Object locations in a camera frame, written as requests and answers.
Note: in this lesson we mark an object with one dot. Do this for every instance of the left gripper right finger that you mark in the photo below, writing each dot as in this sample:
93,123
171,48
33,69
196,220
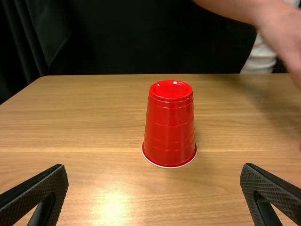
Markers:
275,188

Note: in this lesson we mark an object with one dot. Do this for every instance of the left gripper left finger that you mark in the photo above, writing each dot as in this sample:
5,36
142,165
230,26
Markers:
26,195

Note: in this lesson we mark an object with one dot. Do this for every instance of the red cup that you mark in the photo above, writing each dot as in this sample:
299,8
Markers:
169,131

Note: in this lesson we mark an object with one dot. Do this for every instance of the person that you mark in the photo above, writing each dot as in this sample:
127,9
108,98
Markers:
277,35

